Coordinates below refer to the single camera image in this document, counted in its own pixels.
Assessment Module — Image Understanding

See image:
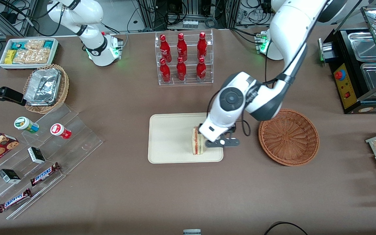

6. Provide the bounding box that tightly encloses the triangle sandwich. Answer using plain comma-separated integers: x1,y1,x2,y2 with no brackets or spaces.
191,126,207,156

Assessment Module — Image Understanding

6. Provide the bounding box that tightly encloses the beige plastic serving tray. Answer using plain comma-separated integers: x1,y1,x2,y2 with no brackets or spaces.
148,112,224,164

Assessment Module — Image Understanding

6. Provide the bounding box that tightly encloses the light tan wicker basket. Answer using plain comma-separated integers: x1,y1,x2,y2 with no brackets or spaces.
23,64,70,114

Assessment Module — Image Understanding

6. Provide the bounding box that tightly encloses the brown round wicker basket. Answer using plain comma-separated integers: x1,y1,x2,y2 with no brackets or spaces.
258,109,320,167

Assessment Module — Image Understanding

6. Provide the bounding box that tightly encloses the white rectangular snack bin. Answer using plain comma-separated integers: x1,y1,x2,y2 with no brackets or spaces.
0,38,59,70

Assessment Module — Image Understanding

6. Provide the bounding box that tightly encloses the stack of foil trays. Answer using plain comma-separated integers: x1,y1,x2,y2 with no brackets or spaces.
24,68,61,106

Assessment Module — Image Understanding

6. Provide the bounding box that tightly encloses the green lid snack cup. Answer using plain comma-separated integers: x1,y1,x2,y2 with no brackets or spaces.
14,117,39,134

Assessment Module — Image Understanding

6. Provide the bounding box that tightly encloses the yellow snack packet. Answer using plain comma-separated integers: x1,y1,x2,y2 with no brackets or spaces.
5,49,17,64

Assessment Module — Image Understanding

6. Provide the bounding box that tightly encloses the large clear cracker bag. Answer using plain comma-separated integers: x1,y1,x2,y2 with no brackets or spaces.
13,49,51,64

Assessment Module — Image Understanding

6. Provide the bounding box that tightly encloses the small clear cracker bag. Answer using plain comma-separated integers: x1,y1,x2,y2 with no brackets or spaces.
25,39,45,51

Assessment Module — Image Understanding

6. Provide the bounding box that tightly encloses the red cola bottle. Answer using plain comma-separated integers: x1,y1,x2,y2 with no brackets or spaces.
177,33,188,62
159,34,172,63
196,57,207,81
159,58,172,83
197,32,208,60
176,57,187,82

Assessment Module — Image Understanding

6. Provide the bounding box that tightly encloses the red lid snack cup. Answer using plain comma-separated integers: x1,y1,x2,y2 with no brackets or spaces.
50,123,72,140

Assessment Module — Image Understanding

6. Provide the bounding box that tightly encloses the clear acrylic bottle rack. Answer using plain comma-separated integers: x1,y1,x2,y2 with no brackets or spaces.
154,29,214,86

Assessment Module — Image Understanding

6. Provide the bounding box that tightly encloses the small black carton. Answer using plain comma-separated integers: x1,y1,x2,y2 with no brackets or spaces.
27,147,46,164
0,168,22,184

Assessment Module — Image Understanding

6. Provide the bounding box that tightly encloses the clear acrylic stepped display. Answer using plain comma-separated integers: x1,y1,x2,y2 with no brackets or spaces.
0,103,104,220

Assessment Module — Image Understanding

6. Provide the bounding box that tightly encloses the Snickers chocolate bar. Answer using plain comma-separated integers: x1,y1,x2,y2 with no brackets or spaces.
0,188,33,213
30,162,61,187

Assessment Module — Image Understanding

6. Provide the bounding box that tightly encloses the black food warmer machine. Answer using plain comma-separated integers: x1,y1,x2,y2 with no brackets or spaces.
318,5,376,114

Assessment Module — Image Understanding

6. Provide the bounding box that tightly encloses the black cable loop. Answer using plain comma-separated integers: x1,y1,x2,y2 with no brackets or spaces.
263,222,309,235

